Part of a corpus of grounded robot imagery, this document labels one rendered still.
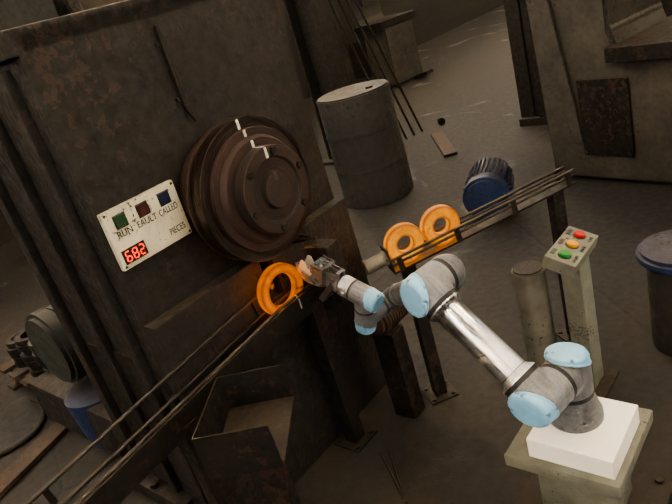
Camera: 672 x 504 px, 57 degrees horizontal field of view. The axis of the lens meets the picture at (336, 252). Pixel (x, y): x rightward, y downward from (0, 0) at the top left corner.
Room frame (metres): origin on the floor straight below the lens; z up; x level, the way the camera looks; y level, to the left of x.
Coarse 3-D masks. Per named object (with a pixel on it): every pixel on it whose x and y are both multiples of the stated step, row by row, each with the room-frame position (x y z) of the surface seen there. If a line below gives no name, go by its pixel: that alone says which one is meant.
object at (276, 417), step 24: (216, 384) 1.54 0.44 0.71; (240, 384) 1.54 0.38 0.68; (264, 384) 1.53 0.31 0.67; (288, 384) 1.52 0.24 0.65; (216, 408) 1.48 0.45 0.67; (240, 408) 1.54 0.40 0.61; (264, 408) 1.50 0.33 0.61; (288, 408) 1.47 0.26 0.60; (216, 432) 1.42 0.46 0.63; (240, 432) 1.28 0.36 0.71; (264, 432) 1.27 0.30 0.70; (288, 432) 1.38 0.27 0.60; (216, 456) 1.29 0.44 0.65; (240, 456) 1.28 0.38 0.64; (264, 456) 1.27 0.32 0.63; (264, 480) 1.41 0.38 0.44; (288, 480) 1.43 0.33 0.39
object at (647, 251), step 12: (648, 240) 2.09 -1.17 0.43; (660, 240) 2.06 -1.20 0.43; (636, 252) 2.05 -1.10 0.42; (648, 252) 2.00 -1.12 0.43; (660, 252) 1.98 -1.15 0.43; (648, 264) 1.95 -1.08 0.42; (660, 264) 1.91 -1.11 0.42; (648, 276) 2.01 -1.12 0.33; (660, 276) 1.94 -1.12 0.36; (648, 288) 2.02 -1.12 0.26; (660, 288) 1.94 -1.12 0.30; (660, 300) 1.94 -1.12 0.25; (660, 312) 1.95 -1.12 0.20; (660, 324) 1.95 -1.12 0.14; (660, 336) 1.96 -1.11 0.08; (660, 348) 1.96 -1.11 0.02
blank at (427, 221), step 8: (432, 208) 2.15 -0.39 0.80; (440, 208) 2.14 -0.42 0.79; (448, 208) 2.15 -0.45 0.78; (424, 216) 2.14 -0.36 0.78; (432, 216) 2.13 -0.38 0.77; (440, 216) 2.14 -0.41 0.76; (448, 216) 2.14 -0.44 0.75; (456, 216) 2.15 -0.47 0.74; (424, 224) 2.13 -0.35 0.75; (432, 224) 2.13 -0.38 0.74; (448, 224) 2.15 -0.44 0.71; (456, 224) 2.15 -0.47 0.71; (424, 232) 2.13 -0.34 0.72; (432, 232) 2.13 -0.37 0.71; (440, 232) 2.16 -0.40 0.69; (448, 240) 2.14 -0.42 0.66
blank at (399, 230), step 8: (400, 224) 2.12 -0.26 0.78; (408, 224) 2.12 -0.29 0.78; (392, 232) 2.11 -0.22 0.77; (400, 232) 2.11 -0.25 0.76; (408, 232) 2.12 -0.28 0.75; (416, 232) 2.12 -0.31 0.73; (384, 240) 2.12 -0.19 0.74; (392, 240) 2.10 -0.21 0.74; (416, 240) 2.12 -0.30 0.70; (392, 248) 2.10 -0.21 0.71; (408, 248) 2.13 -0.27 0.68; (392, 256) 2.10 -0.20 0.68; (416, 256) 2.12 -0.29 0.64
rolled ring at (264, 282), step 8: (272, 264) 1.96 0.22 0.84; (280, 264) 1.95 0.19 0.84; (288, 264) 1.97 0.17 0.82; (264, 272) 1.93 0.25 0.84; (272, 272) 1.92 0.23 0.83; (280, 272) 1.94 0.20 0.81; (288, 272) 1.96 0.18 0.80; (296, 272) 1.98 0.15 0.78; (264, 280) 1.90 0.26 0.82; (296, 280) 1.98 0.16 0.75; (264, 288) 1.89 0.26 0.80; (296, 288) 1.97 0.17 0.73; (264, 296) 1.88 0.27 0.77; (264, 304) 1.88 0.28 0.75; (272, 304) 1.90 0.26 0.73; (272, 312) 1.89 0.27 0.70
